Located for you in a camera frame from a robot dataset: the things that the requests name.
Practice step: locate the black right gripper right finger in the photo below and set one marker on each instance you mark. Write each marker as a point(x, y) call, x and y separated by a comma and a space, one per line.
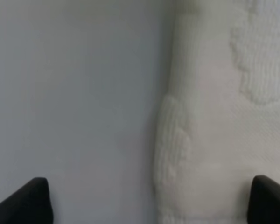
point(264, 201)

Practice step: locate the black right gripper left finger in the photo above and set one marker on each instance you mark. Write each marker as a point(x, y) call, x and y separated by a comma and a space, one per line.
point(31, 204)

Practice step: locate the cream white towel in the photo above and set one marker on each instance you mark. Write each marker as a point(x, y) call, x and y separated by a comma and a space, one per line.
point(219, 122)

